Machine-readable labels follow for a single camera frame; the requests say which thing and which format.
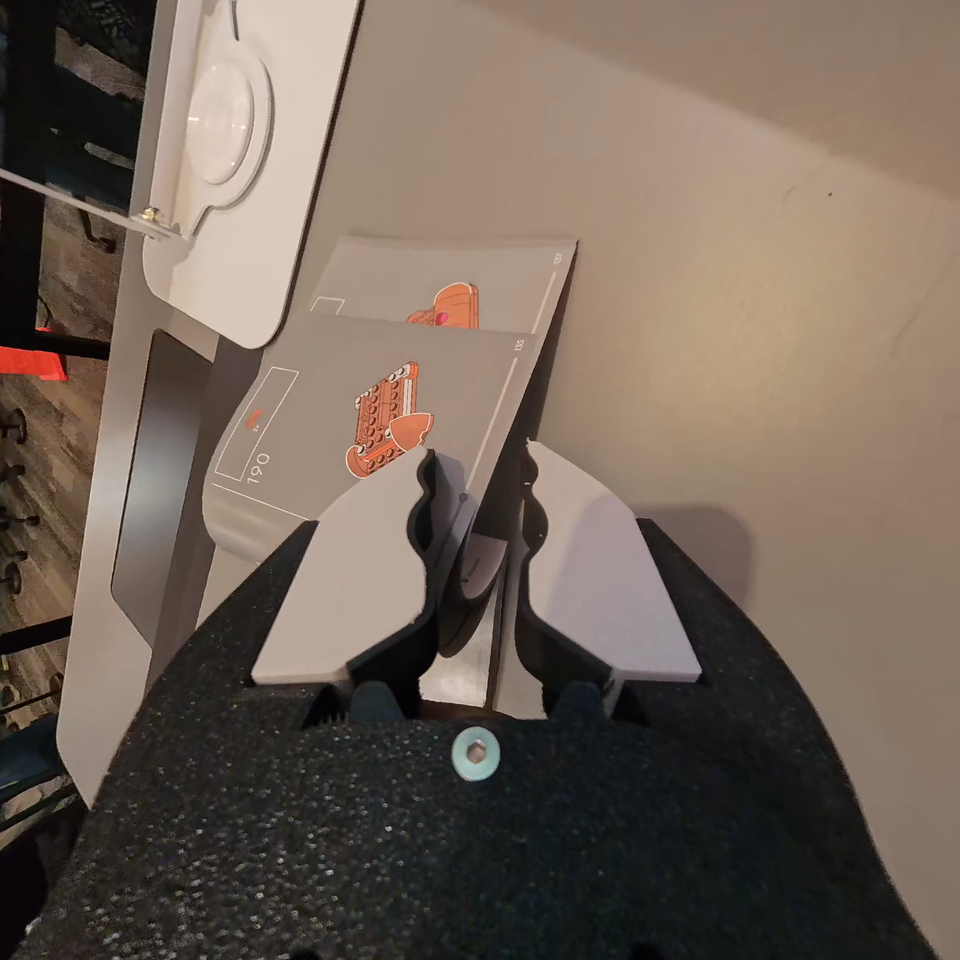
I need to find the white flat stand base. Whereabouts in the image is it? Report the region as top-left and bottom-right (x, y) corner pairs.
(133, 0), (366, 351)

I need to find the small red object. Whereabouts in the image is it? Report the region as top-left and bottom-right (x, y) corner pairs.
(0, 343), (70, 385)

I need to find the dark grey table hatch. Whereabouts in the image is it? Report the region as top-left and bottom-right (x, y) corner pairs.
(111, 328), (224, 652)

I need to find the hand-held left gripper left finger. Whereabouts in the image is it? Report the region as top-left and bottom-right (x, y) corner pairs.
(249, 448), (451, 702)

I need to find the grey instruction booklet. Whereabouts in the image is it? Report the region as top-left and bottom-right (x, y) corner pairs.
(201, 236), (580, 714)

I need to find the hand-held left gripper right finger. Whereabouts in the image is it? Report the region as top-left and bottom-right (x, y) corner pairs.
(513, 440), (705, 699)

